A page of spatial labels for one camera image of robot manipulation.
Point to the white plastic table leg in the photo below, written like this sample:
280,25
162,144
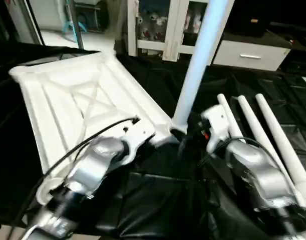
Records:
225,107
265,142
285,140
200,60

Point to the white plastic table top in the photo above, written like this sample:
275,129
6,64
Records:
67,100

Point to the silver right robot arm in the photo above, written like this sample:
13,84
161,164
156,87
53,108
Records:
258,175

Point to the black table mat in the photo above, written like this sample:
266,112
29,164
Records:
158,210

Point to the white drawer unit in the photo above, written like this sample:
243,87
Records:
250,55

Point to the white glass door cabinet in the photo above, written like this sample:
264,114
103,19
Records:
158,25

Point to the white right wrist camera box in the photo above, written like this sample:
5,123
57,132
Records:
217,125

